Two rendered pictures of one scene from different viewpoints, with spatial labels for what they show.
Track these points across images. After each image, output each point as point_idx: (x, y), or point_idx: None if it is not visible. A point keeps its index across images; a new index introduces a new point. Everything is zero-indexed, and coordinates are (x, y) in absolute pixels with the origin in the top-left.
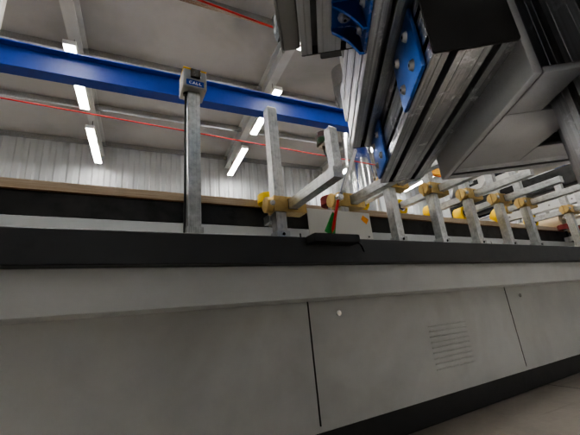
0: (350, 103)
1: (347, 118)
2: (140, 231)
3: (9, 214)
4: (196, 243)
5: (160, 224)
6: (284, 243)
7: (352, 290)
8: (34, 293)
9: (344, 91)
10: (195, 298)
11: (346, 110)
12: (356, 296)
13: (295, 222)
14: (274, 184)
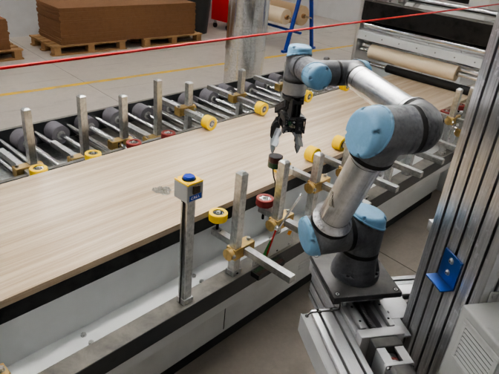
0: (318, 297)
1: (311, 280)
2: (162, 322)
3: (46, 303)
4: (191, 312)
5: (139, 263)
6: (237, 283)
7: (267, 279)
8: (111, 370)
9: (315, 270)
10: (184, 331)
11: (312, 277)
12: None
13: (231, 213)
14: (237, 240)
